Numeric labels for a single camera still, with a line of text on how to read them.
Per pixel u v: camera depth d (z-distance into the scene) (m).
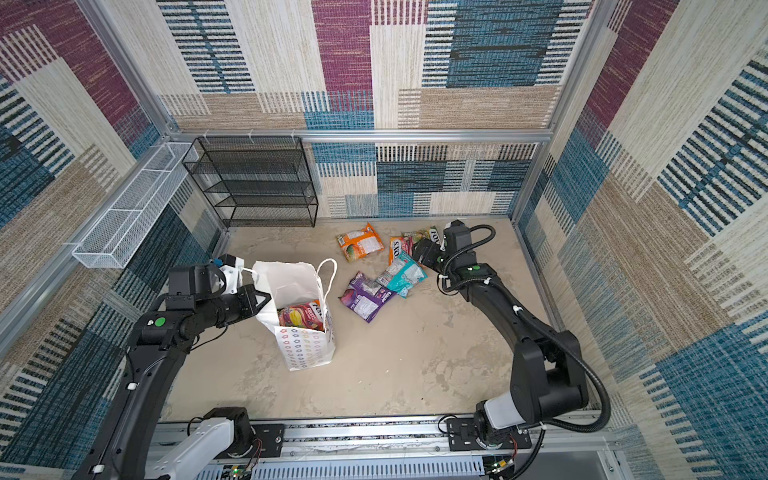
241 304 0.63
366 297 0.96
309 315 0.85
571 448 0.75
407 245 1.08
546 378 0.43
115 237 0.71
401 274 0.99
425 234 1.11
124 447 0.39
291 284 0.87
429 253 0.77
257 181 1.11
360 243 1.10
